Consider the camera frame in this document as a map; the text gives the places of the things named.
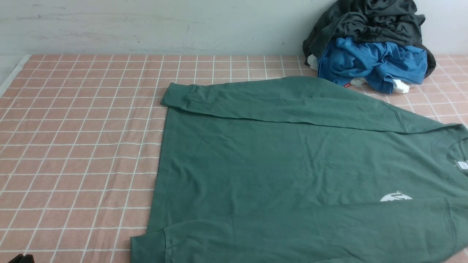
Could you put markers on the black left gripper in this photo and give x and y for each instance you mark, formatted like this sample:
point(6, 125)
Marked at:
point(21, 258)

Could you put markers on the green long-sleeve shirt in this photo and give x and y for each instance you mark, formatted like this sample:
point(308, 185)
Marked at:
point(301, 170)

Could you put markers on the pink checkered tablecloth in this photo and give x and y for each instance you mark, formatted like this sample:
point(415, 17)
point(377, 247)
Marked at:
point(81, 137)

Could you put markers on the blue crumpled garment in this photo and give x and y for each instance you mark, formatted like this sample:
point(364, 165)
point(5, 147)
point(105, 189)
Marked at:
point(379, 63)

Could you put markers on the dark grey crumpled garment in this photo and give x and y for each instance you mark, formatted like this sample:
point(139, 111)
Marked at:
point(369, 21)

